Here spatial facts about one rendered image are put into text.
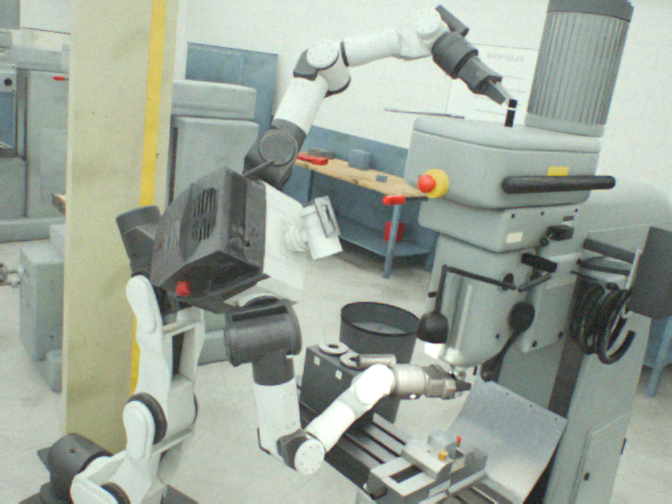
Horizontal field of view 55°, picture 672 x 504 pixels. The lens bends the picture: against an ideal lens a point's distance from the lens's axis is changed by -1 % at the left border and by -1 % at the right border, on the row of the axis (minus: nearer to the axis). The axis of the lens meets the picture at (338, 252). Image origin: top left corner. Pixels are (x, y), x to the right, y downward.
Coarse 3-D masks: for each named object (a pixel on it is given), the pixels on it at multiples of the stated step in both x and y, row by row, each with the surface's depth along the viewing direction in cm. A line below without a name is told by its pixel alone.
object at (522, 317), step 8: (520, 304) 155; (528, 304) 155; (512, 312) 154; (520, 312) 153; (528, 312) 154; (512, 320) 154; (520, 320) 153; (528, 320) 155; (520, 328) 154; (528, 328) 157; (512, 336) 153; (504, 352) 152; (496, 360) 151; (488, 368) 151; (488, 376) 149
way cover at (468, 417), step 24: (480, 384) 204; (480, 408) 201; (504, 408) 197; (528, 408) 192; (456, 432) 202; (480, 432) 198; (528, 432) 190; (552, 432) 186; (504, 456) 190; (528, 456) 187; (504, 480) 186; (528, 480) 183
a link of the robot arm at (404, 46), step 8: (392, 32) 155; (400, 32) 160; (392, 40) 155; (400, 40) 160; (408, 40) 160; (416, 40) 160; (392, 48) 156; (400, 48) 159; (408, 48) 160; (416, 48) 160; (392, 56) 159; (400, 56) 159; (408, 56) 159; (416, 56) 160; (424, 56) 160
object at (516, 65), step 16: (480, 48) 640; (496, 48) 626; (512, 48) 614; (528, 48) 601; (496, 64) 628; (512, 64) 615; (528, 64) 603; (512, 80) 617; (528, 80) 604; (448, 96) 673; (464, 96) 659; (480, 96) 645; (512, 96) 618; (528, 96) 606; (448, 112) 675; (464, 112) 660; (480, 112) 646; (496, 112) 633
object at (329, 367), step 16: (320, 352) 199; (336, 352) 197; (352, 352) 202; (304, 368) 203; (320, 368) 197; (336, 368) 192; (352, 368) 190; (304, 384) 204; (320, 384) 198; (336, 384) 192; (304, 400) 204; (320, 400) 199; (368, 416) 197
